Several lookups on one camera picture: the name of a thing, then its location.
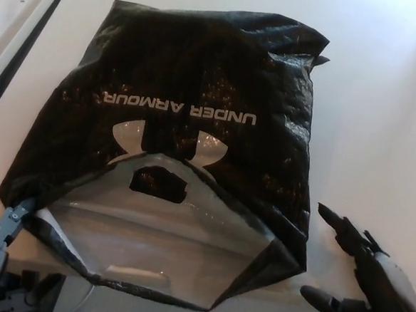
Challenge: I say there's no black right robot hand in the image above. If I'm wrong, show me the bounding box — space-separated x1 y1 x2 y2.
298 201 416 312

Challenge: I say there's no black Under Armour plastic bag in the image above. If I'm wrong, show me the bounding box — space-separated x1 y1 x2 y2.
0 0 333 312

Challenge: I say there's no black metal table leg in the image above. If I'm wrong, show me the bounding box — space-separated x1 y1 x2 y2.
38 272 68 312

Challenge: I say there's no white cable under desk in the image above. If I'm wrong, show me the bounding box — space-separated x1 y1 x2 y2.
75 281 97 312

